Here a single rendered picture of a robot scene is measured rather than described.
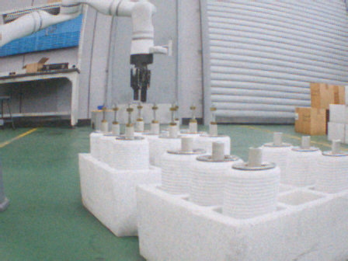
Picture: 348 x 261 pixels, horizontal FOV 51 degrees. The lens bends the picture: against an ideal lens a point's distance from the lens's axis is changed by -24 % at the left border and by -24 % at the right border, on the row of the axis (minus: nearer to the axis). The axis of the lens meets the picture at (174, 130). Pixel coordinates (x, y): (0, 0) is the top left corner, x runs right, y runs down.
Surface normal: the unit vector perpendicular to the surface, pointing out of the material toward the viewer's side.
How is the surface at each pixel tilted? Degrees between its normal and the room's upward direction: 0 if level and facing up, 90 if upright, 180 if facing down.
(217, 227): 90
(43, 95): 90
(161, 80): 90
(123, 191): 90
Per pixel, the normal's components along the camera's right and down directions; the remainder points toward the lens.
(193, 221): -0.91, 0.03
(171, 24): 0.15, 0.07
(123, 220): 0.42, 0.07
